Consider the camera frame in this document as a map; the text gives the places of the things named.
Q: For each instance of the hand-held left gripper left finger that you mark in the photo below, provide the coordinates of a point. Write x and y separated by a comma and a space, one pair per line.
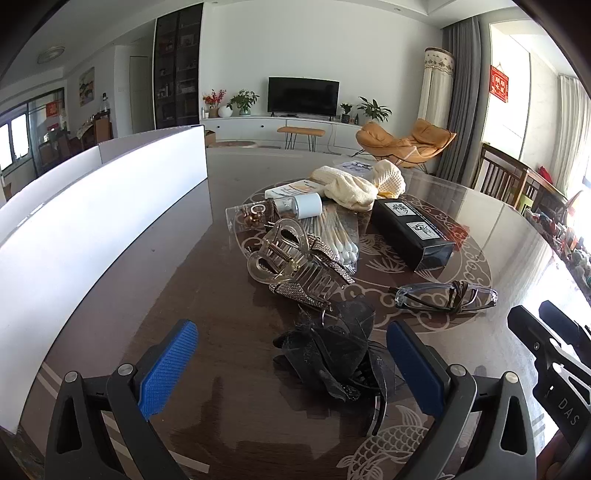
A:
168, 369

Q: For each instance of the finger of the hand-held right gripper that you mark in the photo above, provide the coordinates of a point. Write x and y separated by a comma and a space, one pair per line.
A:
565, 323
531, 334

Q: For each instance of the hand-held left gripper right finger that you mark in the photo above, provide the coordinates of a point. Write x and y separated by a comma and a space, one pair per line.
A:
415, 369

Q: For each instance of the rimless eyeglasses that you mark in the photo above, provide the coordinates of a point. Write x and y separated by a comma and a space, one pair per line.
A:
443, 297

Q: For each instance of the black mesh hair bow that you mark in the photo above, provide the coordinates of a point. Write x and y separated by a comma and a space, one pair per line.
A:
328, 355

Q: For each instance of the large white box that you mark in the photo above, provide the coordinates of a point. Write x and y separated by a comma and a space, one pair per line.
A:
92, 230

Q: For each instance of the cream knitted glove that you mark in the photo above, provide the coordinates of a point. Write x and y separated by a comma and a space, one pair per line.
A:
390, 177
346, 191

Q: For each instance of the white sunscreen tube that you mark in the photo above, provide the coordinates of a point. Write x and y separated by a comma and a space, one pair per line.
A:
295, 188

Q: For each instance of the wooden side furniture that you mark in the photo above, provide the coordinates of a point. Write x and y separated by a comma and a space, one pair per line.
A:
545, 191

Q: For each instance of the black box with white labels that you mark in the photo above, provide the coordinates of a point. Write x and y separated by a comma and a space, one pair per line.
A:
415, 235

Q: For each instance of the rhinestone hair clip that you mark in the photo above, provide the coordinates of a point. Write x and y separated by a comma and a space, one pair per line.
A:
295, 293

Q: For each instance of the clear hair claw clip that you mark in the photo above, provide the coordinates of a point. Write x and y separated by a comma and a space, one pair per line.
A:
272, 258

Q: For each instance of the pack of cotton swabs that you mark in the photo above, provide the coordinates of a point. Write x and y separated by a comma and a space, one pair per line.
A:
332, 235

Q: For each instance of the wooden dining chair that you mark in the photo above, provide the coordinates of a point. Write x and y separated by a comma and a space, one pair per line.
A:
498, 173

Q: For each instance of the clear tube of brown beads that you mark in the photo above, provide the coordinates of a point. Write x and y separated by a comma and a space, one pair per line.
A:
249, 214

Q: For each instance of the small bottle with white cap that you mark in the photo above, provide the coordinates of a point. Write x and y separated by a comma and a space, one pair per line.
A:
307, 205

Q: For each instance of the white sheer curtain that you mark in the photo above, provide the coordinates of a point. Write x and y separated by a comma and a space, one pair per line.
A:
575, 124

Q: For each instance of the clear plastic packet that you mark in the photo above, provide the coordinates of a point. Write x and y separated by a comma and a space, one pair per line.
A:
353, 165

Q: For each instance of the orange lounge chair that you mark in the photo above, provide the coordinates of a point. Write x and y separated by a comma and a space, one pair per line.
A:
383, 141

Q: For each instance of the oval pet mat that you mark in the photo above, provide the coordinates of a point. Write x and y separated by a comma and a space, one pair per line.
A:
233, 144

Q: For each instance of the cardboard box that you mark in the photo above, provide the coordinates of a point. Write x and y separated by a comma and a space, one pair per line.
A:
210, 138

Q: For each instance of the grey curtain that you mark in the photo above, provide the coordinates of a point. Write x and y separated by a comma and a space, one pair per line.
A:
464, 92

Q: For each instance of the white television cabinet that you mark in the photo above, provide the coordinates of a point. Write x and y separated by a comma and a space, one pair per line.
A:
258, 127

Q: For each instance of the large leafy potted plant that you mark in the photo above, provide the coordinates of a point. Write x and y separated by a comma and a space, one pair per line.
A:
374, 110

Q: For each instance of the white round vase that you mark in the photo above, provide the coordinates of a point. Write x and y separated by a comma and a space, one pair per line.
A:
225, 111

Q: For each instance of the standing air conditioner with cover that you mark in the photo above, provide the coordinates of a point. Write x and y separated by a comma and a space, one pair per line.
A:
436, 87

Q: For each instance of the wooden stool with metal legs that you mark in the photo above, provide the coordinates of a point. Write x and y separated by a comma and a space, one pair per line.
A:
300, 131

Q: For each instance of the small potted plant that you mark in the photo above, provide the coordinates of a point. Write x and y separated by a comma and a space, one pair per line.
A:
346, 113

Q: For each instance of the red flower plant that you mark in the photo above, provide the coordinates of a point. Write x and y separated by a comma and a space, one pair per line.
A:
212, 99

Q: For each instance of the green potted plant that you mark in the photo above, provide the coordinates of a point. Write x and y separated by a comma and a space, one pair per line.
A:
244, 100

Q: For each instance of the red window decoration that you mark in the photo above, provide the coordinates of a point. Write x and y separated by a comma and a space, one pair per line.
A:
52, 108

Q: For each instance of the black television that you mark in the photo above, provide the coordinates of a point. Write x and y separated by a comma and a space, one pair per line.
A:
302, 96

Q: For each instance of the dark glass display cabinet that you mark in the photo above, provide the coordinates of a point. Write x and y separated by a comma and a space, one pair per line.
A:
178, 69

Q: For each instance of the round ceiling light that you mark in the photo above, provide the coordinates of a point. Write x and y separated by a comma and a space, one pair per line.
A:
51, 54

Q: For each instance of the red wall hanging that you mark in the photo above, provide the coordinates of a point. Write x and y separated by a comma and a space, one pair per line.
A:
499, 84

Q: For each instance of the framed wall painting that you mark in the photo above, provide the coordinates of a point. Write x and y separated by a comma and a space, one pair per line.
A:
86, 86

